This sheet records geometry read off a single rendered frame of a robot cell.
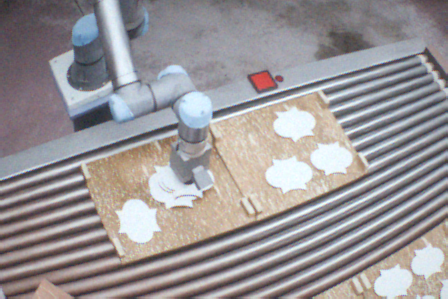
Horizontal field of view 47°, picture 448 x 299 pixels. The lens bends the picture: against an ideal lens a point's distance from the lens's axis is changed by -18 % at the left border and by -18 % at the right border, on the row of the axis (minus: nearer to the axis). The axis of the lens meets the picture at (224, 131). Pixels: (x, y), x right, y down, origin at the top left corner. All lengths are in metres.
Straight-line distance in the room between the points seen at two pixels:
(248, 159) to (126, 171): 0.36
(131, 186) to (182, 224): 0.18
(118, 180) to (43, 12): 2.20
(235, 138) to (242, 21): 1.85
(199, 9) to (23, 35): 1.18
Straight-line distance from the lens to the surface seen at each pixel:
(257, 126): 1.90
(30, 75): 3.36
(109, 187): 1.73
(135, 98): 1.50
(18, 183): 1.80
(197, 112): 1.45
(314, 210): 1.79
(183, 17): 3.62
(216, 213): 1.71
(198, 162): 1.61
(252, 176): 1.79
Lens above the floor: 2.40
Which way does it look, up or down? 52 degrees down
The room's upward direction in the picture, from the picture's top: 11 degrees clockwise
